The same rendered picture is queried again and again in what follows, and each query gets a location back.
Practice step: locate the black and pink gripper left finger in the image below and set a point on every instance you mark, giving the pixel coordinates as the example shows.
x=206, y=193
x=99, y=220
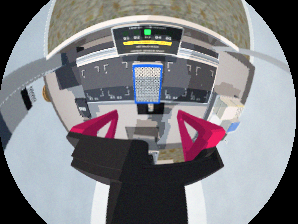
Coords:
x=91, y=127

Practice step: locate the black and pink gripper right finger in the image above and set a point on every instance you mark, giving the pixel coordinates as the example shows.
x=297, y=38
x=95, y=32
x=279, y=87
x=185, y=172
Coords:
x=209, y=134

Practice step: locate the black rectangular pad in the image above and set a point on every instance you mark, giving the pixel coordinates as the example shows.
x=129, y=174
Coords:
x=150, y=109

